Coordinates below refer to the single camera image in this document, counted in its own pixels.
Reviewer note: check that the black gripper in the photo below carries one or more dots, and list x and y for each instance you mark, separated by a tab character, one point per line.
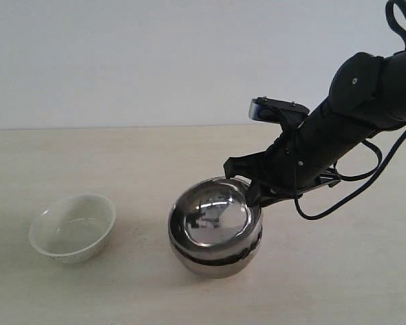
294	162

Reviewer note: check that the ribbed stainless steel bowl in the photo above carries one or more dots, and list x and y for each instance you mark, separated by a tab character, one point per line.
211	220

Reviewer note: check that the smooth stainless steel bowl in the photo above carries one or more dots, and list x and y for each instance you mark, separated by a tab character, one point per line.
222	268

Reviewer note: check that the white ceramic floral bowl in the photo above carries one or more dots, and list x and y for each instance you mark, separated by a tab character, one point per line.
74	229

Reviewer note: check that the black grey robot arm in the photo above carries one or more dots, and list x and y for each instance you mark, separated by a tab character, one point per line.
367	96

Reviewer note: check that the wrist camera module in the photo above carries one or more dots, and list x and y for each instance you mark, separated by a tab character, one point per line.
264	109

